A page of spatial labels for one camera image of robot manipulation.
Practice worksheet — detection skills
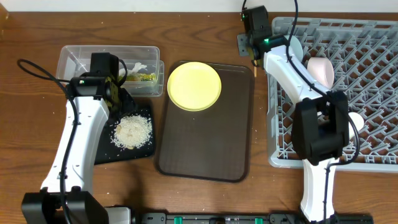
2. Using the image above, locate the clear plastic bin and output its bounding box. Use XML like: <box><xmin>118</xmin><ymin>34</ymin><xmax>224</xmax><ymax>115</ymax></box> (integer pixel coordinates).
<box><xmin>56</xmin><ymin>45</ymin><xmax>164</xmax><ymax>97</ymax></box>

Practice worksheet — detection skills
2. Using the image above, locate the white bowl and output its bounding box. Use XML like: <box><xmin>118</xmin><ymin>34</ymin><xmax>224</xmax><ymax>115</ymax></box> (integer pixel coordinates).
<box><xmin>307</xmin><ymin>57</ymin><xmax>335</xmax><ymax>89</ymax></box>

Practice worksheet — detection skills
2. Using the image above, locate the pale green cup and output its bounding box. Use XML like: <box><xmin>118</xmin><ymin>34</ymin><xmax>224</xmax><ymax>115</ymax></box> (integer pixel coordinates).
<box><xmin>348</xmin><ymin>112</ymin><xmax>364</xmax><ymax>138</ymax></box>

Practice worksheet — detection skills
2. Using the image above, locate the green snack wrapper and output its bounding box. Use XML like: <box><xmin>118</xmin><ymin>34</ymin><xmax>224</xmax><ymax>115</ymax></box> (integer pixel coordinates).
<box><xmin>126</xmin><ymin>73</ymin><xmax>156</xmax><ymax>82</ymax></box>

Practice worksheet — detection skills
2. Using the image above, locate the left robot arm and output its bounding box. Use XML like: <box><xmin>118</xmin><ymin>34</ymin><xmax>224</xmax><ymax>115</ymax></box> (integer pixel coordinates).
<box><xmin>17</xmin><ymin>52</ymin><xmax>133</xmax><ymax>223</ymax></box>

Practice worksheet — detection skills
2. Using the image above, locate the light blue bowl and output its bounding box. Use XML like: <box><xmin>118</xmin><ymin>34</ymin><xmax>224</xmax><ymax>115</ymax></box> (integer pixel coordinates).
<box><xmin>289</xmin><ymin>35</ymin><xmax>303</xmax><ymax>63</ymax></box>

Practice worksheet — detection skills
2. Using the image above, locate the black waste tray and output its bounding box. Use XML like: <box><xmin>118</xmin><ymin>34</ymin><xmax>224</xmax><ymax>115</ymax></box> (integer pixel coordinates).
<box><xmin>95</xmin><ymin>105</ymin><xmax>155</xmax><ymax>165</ymax></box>

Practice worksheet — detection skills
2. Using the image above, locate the yellow plate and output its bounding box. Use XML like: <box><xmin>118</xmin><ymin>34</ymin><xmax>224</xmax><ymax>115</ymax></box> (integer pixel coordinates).
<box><xmin>167</xmin><ymin>62</ymin><xmax>222</xmax><ymax>111</ymax></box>

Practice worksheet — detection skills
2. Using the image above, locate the white plastic wrap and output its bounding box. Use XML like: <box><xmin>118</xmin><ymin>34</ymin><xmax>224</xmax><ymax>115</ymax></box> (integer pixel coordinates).
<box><xmin>119</xmin><ymin>62</ymin><xmax>147</xmax><ymax>76</ymax></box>

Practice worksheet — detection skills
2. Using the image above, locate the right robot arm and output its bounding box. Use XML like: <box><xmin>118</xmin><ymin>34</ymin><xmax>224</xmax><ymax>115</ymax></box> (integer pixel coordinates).
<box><xmin>241</xmin><ymin>6</ymin><xmax>360</xmax><ymax>223</ymax></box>

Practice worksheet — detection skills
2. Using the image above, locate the dark brown serving tray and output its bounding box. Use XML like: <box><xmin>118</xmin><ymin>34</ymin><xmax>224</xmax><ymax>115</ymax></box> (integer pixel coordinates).
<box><xmin>155</xmin><ymin>63</ymin><xmax>254</xmax><ymax>182</ymax></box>

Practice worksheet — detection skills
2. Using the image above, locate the pile of white rice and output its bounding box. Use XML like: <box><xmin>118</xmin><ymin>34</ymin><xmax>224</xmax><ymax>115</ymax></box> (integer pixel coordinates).
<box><xmin>111</xmin><ymin>115</ymin><xmax>152</xmax><ymax>149</ymax></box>

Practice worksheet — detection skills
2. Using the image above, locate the grey dishwasher rack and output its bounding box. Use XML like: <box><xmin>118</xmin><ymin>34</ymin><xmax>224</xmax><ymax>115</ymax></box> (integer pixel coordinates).
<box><xmin>272</xmin><ymin>17</ymin><xmax>397</xmax><ymax>173</ymax></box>

